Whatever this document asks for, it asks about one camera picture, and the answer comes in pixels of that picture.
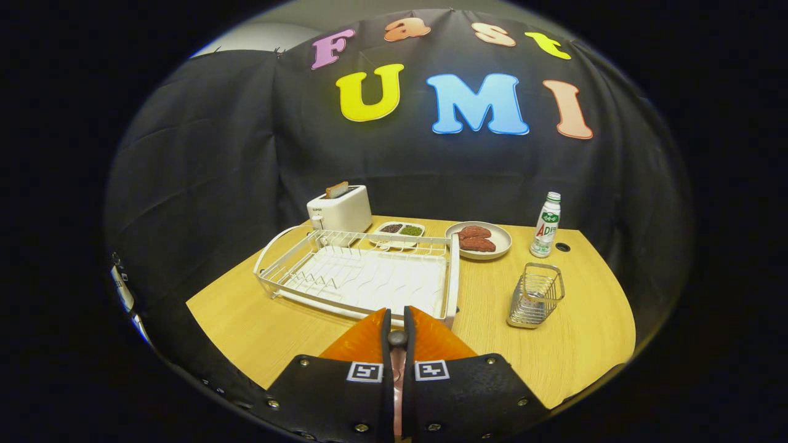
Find white wire dish rack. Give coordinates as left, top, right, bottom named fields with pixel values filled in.
left=253, top=225, right=461, bottom=330

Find metal wire basket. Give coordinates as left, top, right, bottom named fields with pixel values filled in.
left=507, top=262, right=566, bottom=330

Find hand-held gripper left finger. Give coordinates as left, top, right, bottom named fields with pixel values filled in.
left=262, top=308, right=395, bottom=443

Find white bottle green label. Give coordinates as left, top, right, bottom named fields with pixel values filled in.
left=529, top=191, right=562, bottom=258

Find beige plate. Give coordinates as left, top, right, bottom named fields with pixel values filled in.
left=444, top=221, right=513, bottom=261

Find wooden handled spoon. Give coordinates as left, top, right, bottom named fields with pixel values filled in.
left=387, top=329, right=408, bottom=439

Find white toaster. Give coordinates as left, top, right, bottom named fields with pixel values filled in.
left=306, top=185, right=373, bottom=236

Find white divided tray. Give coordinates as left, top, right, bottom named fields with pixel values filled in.
left=371, top=221, right=426, bottom=252

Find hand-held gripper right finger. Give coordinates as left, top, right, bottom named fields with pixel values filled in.
left=403, top=306, right=549, bottom=443

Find white ribbed drip tray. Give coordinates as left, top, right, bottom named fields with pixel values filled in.
left=274, top=246, right=450, bottom=321

